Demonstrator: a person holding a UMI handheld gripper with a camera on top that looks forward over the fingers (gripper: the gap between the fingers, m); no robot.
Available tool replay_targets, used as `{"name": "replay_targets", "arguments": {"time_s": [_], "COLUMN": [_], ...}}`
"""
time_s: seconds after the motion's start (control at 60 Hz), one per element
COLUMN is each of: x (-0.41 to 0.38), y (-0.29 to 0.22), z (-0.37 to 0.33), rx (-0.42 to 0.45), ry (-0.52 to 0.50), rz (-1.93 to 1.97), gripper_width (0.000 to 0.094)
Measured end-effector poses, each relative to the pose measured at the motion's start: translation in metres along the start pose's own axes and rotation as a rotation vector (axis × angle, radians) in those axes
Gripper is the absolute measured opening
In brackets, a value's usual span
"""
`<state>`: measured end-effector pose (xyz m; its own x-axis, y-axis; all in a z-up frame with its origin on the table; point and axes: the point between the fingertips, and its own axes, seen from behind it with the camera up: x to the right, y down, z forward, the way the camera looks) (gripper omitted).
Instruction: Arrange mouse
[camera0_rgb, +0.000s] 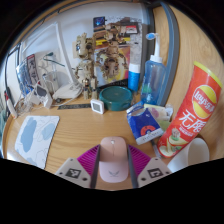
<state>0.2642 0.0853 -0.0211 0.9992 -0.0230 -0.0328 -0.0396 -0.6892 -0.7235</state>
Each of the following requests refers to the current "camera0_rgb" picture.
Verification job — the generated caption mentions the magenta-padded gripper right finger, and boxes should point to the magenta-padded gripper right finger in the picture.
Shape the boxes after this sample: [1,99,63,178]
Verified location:
[127,144,173,189]

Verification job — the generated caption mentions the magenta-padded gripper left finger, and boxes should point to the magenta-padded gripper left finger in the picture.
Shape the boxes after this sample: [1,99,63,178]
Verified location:
[54,144,101,189]

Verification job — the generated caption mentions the pink computer mouse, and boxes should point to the pink computer mouse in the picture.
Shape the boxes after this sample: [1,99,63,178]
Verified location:
[98,135,130,184]

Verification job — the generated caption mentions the white blue-cloud mouse pad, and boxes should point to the white blue-cloud mouse pad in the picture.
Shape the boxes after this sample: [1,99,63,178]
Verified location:
[14,115,61,170]

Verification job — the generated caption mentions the dark pen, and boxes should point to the dark pen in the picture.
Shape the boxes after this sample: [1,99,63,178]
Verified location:
[149,139,163,160]

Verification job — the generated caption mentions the blue tissue packet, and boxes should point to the blue tissue packet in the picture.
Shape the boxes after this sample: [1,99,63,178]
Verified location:
[126,105,165,146]

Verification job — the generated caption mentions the white printed mug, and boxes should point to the white printed mug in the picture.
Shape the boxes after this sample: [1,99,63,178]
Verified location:
[166,137,211,174]

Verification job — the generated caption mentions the pale snack packet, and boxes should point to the pale snack packet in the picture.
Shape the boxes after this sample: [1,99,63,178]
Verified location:
[143,103,174,131]

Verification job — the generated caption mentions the black ruler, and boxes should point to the black ruler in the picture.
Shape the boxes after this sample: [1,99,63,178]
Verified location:
[57,103,92,111]

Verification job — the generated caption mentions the small white desk clock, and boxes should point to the small white desk clock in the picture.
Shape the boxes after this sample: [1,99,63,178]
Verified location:
[90,98,105,115]

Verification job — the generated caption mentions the red chips can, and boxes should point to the red chips can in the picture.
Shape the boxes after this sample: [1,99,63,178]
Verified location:
[156,61,223,159]

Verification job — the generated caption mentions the green round tin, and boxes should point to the green round tin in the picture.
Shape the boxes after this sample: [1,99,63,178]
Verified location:
[98,85,133,112]

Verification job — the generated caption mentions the white power adapter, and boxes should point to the white power adapter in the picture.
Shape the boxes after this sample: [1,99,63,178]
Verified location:
[33,83,54,109]

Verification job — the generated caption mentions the blue spray bottle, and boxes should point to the blue spray bottle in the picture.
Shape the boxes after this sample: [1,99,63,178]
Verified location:
[140,32,167,106]

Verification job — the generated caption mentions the small blue white bottle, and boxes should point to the small blue white bottle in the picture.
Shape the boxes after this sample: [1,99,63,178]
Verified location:
[127,63,141,92]

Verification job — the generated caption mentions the printed figure box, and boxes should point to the printed figure box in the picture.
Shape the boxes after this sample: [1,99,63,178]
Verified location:
[92,15,144,88]

